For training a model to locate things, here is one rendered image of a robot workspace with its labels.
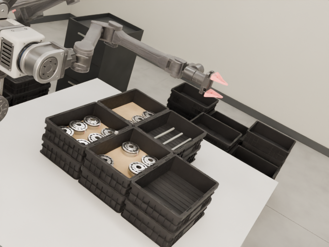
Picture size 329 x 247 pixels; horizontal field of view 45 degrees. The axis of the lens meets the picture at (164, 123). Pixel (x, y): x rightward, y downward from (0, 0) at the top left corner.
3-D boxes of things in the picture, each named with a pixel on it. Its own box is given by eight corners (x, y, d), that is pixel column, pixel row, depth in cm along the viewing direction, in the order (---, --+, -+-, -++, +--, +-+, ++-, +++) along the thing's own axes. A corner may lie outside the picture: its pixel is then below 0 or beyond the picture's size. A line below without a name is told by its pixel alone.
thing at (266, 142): (275, 179, 378) (296, 140, 356) (266, 192, 354) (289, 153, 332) (238, 158, 391) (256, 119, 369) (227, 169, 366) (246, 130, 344)
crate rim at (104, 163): (128, 185, 186) (129, 181, 185) (83, 151, 197) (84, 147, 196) (173, 156, 218) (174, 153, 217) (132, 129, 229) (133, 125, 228)
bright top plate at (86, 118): (93, 128, 227) (94, 127, 227) (80, 119, 230) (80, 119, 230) (104, 122, 235) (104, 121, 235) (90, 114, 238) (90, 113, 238)
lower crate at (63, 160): (75, 182, 207) (80, 164, 201) (37, 152, 218) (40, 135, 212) (123, 157, 239) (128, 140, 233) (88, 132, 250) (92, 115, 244)
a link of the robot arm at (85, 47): (87, 34, 195) (91, 15, 191) (114, 42, 197) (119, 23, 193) (67, 69, 157) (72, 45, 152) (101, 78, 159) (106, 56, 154)
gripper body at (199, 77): (207, 91, 180) (194, 84, 182) (215, 71, 175) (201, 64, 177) (201, 95, 175) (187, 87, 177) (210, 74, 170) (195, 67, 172)
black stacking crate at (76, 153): (79, 166, 202) (83, 148, 197) (40, 136, 213) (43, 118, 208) (127, 142, 233) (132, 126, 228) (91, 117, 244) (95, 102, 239)
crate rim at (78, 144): (83, 151, 197) (84, 147, 196) (42, 121, 208) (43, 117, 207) (132, 129, 229) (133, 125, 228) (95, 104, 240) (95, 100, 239)
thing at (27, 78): (9, 133, 315) (15, 83, 293) (-17, 115, 324) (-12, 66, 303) (45, 118, 348) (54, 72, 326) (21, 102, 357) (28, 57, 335)
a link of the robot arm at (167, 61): (101, 42, 193) (105, 21, 188) (108, 40, 198) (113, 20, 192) (175, 81, 180) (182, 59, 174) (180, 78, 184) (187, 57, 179)
